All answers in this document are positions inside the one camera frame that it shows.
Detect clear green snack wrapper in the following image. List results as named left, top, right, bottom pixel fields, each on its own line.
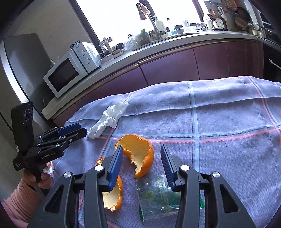
left=134, top=174, right=205, bottom=222

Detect crumpled white tissue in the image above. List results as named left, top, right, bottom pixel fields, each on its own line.
left=87, top=101, right=129, bottom=139

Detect white soap bottle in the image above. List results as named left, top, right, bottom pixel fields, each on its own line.
left=154, top=15, right=168, bottom=38

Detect white microwave oven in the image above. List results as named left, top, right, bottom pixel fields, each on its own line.
left=43, top=40, right=100, bottom=98

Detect purple kitchen cabinets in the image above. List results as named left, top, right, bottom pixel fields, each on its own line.
left=52, top=39, right=264, bottom=126

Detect kitchen faucet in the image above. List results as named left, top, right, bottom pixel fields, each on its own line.
left=136, top=3, right=166, bottom=40

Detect purple plaid tablecloth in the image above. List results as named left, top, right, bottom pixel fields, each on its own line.
left=54, top=76, right=280, bottom=227

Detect orange peel piece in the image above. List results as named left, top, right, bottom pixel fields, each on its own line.
left=115, top=134, right=154, bottom=179
left=96, top=157, right=123, bottom=212

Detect black frying pan hanging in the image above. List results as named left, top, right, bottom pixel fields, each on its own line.
left=237, top=7, right=251, bottom=22

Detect grey refrigerator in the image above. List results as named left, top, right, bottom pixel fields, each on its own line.
left=1, top=33, right=54, bottom=134

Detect left hand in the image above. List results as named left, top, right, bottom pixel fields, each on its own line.
left=22, top=169, right=54, bottom=190

